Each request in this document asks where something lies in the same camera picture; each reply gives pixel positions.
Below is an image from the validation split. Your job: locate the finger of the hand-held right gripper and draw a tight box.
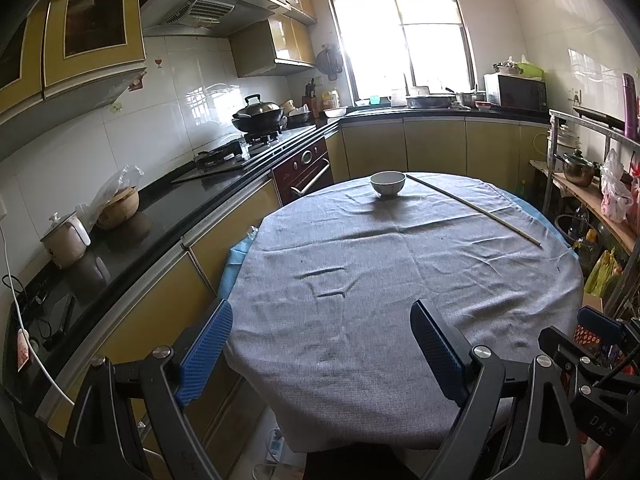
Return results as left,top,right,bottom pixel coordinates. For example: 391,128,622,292
576,306,640,361
539,326,626,411

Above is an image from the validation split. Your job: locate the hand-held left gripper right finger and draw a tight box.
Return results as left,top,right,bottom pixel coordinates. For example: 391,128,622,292
409,299,586,480

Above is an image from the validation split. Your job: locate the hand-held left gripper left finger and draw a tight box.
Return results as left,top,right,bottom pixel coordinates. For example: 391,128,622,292
60,299,235,480

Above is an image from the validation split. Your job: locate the red plastic basket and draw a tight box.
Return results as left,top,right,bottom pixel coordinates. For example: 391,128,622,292
571,324,608,361

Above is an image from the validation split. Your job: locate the cardboard box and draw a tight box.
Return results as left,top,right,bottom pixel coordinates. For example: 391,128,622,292
580,292,606,321

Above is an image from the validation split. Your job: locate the yellow plastic bag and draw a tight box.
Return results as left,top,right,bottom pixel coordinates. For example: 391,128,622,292
584,249,623,296

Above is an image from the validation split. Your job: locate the cooking oil bottle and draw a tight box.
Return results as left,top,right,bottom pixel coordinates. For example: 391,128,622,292
572,230,601,273

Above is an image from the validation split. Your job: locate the round table grey cloth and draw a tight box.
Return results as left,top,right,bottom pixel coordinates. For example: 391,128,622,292
222,172,586,453

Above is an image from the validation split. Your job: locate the light blue cloth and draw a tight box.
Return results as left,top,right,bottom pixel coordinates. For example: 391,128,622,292
220,197,556,301

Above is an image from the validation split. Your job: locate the black bucket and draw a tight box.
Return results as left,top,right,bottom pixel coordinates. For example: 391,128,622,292
555,214,583,248

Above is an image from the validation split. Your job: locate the white power strip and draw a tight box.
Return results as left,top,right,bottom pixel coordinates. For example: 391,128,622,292
265,427,286,463

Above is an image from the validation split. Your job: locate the wooden storage rack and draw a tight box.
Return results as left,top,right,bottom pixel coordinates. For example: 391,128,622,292
530,109,640,311

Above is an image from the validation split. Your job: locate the pink white plastic bag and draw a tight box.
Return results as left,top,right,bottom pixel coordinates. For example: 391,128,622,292
599,149,633,223

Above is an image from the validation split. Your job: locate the black phone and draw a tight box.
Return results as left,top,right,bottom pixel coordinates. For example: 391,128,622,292
42,295,76,351

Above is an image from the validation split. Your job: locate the long wooden stick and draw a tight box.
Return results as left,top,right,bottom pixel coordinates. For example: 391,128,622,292
406,174,542,247

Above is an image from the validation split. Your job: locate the steel pot with lid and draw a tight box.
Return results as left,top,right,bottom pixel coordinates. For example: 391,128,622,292
557,150,598,188

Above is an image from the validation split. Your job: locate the brown clay pot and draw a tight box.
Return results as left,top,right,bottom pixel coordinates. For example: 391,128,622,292
95,187,141,231

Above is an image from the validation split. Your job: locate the white electric cooker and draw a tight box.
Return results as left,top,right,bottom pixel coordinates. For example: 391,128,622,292
40,212,92,270

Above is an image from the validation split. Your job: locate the white bowl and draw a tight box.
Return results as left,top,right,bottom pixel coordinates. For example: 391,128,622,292
370,171,406,198

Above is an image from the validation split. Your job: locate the stack of white dishes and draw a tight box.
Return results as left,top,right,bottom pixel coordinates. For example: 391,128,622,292
546,122,581,153

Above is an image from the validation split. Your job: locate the clear plastic bag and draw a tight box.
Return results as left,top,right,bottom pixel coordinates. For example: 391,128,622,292
90,164,146,221

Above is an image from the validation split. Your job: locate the black gas stove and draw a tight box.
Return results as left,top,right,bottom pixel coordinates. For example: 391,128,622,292
171,130,283,184

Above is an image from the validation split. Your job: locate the dark red oven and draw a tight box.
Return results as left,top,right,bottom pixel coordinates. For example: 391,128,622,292
271,137,335,206

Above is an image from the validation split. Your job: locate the flat black tray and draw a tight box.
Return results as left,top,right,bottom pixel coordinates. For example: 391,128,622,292
572,105,626,131

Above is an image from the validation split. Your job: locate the purple thermos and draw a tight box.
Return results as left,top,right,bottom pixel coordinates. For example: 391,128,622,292
621,73,640,141

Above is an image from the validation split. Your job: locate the black wok with lid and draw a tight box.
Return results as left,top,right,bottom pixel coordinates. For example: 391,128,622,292
231,94,288,133

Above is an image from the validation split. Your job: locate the black microwave oven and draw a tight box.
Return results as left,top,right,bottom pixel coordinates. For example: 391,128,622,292
484,73,548,112

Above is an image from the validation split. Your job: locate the large metal pan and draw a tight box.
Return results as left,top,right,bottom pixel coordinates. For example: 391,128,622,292
405,92,458,110

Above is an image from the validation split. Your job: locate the knife block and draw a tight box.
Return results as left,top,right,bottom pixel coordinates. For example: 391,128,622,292
305,77,321,116

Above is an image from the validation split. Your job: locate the kitchen window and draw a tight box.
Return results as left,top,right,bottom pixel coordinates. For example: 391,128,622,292
320,0,476,106

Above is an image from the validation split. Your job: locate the grey range hood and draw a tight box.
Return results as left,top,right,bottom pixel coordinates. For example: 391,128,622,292
140,0,291,38

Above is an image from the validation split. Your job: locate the white cable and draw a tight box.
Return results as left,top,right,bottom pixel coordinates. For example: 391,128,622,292
0,220,76,406

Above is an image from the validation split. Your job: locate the small yellow wall cabinet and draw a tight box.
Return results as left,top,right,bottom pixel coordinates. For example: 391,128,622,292
229,17,317,78

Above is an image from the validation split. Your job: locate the dark round wall hanging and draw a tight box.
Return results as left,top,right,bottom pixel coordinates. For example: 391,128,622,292
316,45,343,81

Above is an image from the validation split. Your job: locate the yellow glass-door wall cabinet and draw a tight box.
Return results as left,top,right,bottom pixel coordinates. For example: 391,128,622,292
0,0,147,116

